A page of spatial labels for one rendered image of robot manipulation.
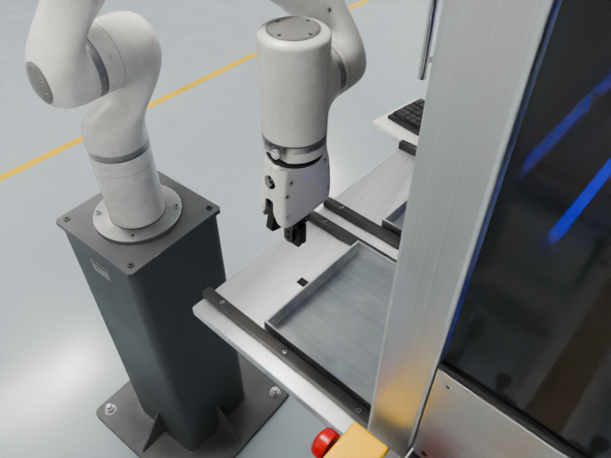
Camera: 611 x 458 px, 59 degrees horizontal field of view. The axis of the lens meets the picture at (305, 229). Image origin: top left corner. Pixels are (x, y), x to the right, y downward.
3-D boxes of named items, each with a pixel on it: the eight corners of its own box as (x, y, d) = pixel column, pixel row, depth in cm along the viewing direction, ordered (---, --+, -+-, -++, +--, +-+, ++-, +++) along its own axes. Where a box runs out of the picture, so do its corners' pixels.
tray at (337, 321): (514, 349, 92) (520, 337, 90) (431, 464, 78) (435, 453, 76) (356, 252, 108) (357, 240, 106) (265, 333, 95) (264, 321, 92)
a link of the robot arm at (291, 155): (294, 158, 64) (294, 178, 66) (341, 127, 69) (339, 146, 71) (245, 131, 68) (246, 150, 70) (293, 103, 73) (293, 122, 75)
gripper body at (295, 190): (288, 173, 66) (289, 237, 74) (342, 136, 71) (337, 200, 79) (245, 147, 69) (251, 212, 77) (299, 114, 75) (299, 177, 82)
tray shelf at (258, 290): (596, 236, 114) (600, 230, 113) (409, 495, 77) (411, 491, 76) (407, 146, 137) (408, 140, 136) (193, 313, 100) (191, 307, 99)
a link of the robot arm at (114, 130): (74, 146, 106) (31, 27, 89) (149, 107, 116) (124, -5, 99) (111, 171, 100) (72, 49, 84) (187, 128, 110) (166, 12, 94)
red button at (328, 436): (349, 452, 70) (351, 438, 67) (329, 475, 68) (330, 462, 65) (327, 433, 72) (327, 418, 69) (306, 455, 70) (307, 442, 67)
